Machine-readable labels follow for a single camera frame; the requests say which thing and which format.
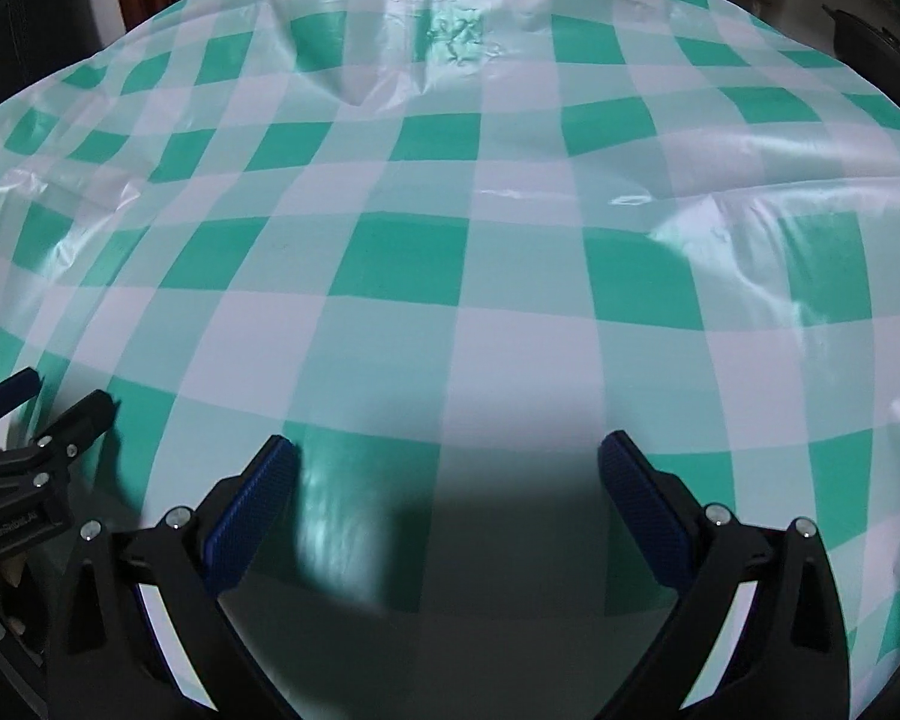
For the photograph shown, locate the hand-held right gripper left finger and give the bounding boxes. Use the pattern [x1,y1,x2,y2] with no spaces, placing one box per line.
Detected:
[49,433,297,720]

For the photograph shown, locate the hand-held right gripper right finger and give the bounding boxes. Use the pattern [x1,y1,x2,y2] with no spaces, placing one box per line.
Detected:
[597,430,857,720]

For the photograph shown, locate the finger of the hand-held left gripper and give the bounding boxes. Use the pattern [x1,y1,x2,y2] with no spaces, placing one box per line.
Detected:
[0,367,44,458]
[34,388,116,466]

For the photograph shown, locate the green white checkered tablecloth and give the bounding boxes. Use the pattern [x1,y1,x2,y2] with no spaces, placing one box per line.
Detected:
[0,0,900,720]

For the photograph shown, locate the black pan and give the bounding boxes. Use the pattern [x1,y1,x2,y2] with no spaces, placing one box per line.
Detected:
[823,4,900,70]

